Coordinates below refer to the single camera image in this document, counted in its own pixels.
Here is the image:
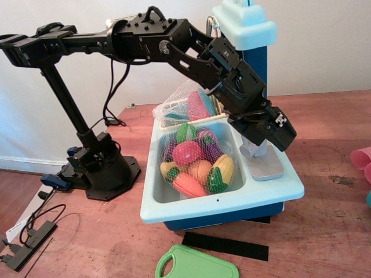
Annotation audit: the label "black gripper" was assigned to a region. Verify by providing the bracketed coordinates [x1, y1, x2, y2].
[214, 62, 297, 151]

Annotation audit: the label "grey toy faucet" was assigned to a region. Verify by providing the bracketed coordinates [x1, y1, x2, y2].
[239, 137, 284, 181]

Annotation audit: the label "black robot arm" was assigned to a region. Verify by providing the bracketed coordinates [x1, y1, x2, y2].
[1, 6, 296, 201]

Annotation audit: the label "mesh bag of toy dishes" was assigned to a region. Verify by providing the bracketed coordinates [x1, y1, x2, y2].
[152, 80, 226, 129]

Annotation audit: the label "light blue toy sink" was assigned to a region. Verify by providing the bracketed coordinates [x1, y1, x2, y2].
[140, 1, 304, 231]

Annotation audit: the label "hanging toy utensils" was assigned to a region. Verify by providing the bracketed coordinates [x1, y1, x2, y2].
[206, 16, 221, 38]

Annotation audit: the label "mesh bag of toy food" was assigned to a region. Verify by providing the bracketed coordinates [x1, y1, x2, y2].
[158, 123, 235, 198]

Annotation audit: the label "pink plastic cup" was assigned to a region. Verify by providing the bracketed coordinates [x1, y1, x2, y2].
[350, 147, 371, 183]

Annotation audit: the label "black velcro strip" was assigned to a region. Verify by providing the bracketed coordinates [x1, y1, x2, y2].
[182, 232, 269, 261]

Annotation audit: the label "teal plastic cup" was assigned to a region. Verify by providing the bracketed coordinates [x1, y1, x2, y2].
[366, 191, 371, 207]

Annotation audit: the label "green plastic cutting board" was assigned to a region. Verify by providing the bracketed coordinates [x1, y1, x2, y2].
[155, 244, 239, 277]

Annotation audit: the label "blue table clamp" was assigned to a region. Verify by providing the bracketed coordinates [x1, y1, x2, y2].
[40, 174, 72, 192]

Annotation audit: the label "black usb hub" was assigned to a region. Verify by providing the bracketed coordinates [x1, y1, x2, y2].
[1, 221, 58, 272]

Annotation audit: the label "black camera cable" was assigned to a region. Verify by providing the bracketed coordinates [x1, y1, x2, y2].
[103, 59, 131, 127]

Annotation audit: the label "silver depth camera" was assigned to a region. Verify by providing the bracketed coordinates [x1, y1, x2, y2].
[105, 18, 128, 30]

